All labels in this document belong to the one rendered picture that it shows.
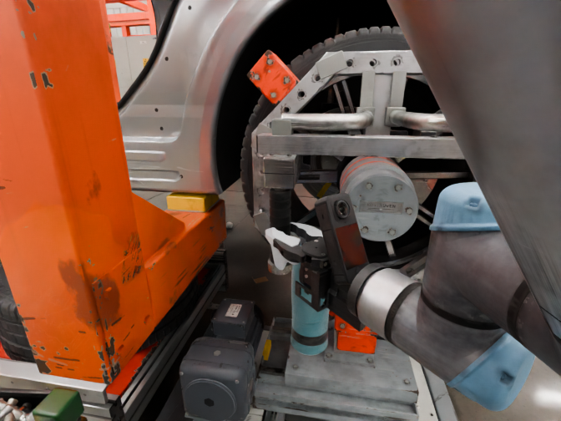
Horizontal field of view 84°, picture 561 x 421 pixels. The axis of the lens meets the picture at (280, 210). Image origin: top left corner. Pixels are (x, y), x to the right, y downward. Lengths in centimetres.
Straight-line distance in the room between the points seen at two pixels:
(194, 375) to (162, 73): 83
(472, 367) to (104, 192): 57
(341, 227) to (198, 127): 68
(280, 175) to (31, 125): 36
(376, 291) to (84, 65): 54
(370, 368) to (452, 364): 82
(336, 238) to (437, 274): 13
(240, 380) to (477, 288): 69
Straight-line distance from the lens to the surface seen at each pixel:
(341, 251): 39
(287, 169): 49
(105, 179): 63
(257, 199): 75
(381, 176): 56
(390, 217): 59
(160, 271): 81
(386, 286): 37
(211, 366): 89
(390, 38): 79
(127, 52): 588
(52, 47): 58
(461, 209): 28
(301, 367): 112
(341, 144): 50
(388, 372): 116
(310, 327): 74
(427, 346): 35
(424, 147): 52
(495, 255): 27
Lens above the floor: 104
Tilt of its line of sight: 20 degrees down
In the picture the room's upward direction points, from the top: straight up
